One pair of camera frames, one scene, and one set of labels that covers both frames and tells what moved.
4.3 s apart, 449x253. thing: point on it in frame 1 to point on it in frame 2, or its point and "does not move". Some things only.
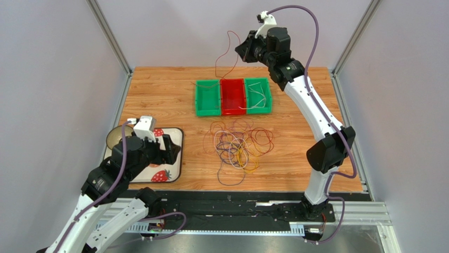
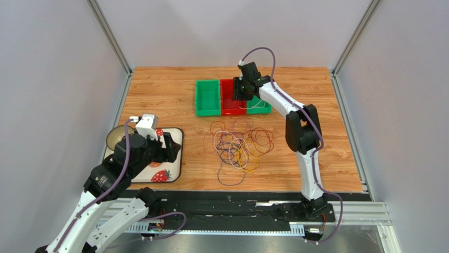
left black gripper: [169, 155] does not move
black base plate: [232, 208] does not move
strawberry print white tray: [166, 172] does not move
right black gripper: [246, 49] to [239, 89]
